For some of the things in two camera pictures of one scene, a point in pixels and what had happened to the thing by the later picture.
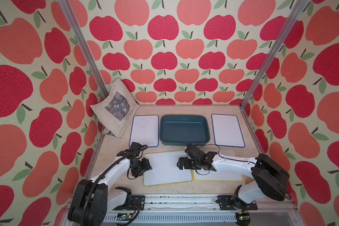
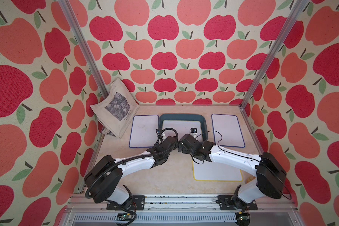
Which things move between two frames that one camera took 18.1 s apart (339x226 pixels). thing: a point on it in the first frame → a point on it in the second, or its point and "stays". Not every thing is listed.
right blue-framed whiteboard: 227,130 stays
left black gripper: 147,166 → 176,146
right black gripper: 180,162 → 182,149
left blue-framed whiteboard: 145,130 stays
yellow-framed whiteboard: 208,173 stays
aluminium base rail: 203,210 stays
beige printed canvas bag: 115,112 stays
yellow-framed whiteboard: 165,169 → 181,127
